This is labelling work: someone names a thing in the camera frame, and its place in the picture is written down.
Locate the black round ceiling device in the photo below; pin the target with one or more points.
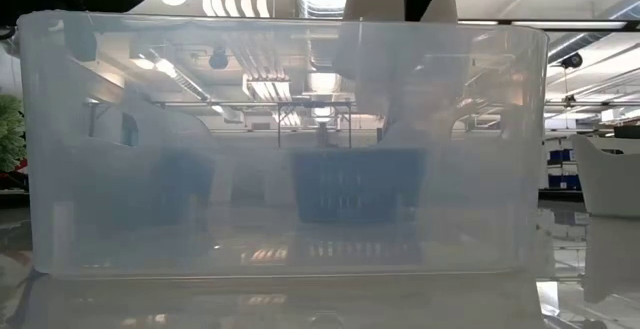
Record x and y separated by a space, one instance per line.
572 60

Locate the blue storage crates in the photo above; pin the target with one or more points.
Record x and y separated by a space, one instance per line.
562 181

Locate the green fluffy plant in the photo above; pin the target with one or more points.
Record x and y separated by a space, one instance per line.
10 134

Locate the large translucent plastic bin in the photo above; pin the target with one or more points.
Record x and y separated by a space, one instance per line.
280 249

